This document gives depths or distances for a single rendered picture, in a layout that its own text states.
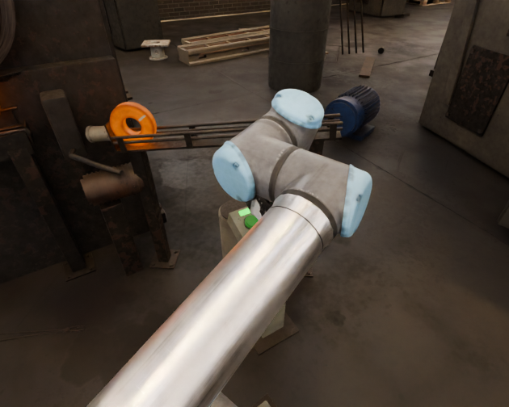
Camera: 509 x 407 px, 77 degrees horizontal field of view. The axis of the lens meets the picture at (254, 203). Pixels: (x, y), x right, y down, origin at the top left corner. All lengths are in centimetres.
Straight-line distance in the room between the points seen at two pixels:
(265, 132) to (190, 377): 34
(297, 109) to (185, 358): 39
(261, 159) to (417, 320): 122
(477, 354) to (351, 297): 49
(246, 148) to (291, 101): 13
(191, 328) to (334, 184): 23
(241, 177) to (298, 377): 97
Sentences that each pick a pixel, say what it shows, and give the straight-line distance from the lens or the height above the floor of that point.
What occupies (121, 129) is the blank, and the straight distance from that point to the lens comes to 126.
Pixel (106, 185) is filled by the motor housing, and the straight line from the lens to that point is 132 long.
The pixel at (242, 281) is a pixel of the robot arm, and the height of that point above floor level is 94.
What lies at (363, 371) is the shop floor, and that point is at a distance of 137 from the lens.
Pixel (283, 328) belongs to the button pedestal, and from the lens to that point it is 139.
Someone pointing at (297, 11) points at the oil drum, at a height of 74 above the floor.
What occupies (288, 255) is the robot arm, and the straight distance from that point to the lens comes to 35.
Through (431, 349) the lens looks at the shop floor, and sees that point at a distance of 151.
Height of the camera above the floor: 120
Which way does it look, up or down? 39 degrees down
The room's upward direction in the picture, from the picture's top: straight up
